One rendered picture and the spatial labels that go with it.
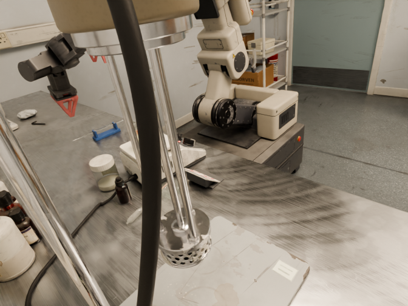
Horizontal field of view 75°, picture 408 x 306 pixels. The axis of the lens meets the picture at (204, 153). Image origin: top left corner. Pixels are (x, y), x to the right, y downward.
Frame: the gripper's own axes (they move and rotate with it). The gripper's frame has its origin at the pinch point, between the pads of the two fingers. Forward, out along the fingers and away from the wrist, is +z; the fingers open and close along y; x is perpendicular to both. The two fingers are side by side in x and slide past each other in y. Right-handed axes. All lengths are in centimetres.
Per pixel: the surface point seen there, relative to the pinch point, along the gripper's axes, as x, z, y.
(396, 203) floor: 134, 71, 83
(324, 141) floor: 176, 77, 18
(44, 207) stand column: -19, -27, 77
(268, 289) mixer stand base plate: 2, 0, 84
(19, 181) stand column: -19, -29, 77
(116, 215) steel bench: -7, 6, 50
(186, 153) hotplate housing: 15.0, -0.2, 47.0
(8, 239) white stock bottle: -26, -2, 49
